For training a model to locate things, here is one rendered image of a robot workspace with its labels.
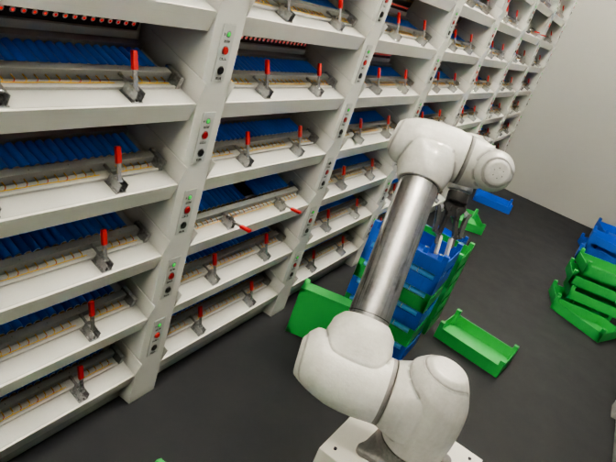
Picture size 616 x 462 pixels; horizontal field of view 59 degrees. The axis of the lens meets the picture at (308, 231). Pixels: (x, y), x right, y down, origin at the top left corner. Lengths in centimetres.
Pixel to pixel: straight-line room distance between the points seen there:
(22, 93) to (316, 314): 134
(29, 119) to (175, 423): 97
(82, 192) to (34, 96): 23
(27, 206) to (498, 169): 102
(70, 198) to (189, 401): 81
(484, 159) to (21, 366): 114
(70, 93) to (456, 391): 94
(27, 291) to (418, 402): 81
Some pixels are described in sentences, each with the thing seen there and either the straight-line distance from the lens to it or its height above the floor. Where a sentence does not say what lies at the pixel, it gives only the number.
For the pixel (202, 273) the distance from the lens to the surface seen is 167.
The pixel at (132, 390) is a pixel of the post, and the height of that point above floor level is 5.
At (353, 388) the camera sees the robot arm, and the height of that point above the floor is 46.
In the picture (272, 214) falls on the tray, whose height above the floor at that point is 49.
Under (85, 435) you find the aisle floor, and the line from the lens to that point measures 160.
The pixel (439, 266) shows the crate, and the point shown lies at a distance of 199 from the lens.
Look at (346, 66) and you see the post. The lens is 181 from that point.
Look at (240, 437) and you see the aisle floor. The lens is 167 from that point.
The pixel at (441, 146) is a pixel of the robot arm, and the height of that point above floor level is 92.
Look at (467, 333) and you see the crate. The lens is 261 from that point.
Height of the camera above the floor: 120
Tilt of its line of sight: 24 degrees down
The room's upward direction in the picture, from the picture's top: 19 degrees clockwise
